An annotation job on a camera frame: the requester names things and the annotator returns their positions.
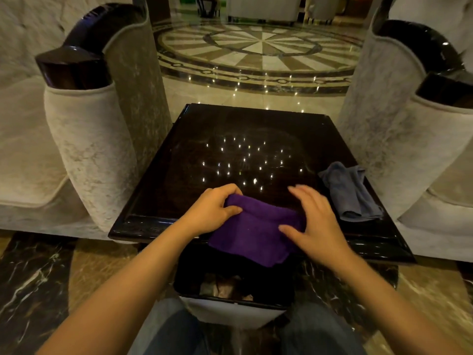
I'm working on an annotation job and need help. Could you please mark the person's left hand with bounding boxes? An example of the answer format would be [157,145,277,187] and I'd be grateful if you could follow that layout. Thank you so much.
[181,183,243,237]

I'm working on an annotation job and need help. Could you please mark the person's right hand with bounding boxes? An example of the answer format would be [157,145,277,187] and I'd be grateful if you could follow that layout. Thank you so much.
[278,184,352,272]

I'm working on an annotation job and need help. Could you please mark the gray cloth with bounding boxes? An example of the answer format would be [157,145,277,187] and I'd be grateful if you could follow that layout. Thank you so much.
[318,161,385,223]

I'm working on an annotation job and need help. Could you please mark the purple cloth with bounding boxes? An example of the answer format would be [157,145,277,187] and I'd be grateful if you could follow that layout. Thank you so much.
[208,193,307,268]

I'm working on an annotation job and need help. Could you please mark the person's left forearm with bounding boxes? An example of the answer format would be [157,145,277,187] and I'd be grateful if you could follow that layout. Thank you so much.
[36,221,197,355]

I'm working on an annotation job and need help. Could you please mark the person's right forearm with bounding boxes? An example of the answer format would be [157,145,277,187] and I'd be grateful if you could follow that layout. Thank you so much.
[332,251,463,355]

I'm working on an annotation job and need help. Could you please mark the crumpled waste paper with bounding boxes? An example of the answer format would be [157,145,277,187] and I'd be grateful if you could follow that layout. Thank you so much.
[199,273,254,302]

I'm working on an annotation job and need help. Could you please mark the blue jeans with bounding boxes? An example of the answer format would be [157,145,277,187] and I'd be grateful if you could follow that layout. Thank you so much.
[127,297,367,355]

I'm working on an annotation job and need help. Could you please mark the black and white trash bin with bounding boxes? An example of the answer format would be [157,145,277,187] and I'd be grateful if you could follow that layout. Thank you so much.
[172,242,296,330]

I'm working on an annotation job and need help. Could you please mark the beige velvet sofa, black trim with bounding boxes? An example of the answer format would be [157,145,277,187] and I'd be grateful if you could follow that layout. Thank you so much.
[0,0,173,241]
[336,0,473,263]

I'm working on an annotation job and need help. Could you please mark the black lobby side table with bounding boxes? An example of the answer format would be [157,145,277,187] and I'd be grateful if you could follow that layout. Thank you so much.
[195,0,219,18]

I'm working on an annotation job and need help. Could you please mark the white tufted lobby sofa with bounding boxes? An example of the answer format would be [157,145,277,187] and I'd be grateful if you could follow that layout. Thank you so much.
[225,0,302,23]

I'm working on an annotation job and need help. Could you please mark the small white lobby armchair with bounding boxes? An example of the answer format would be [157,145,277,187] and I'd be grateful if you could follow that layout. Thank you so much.
[304,0,340,24]

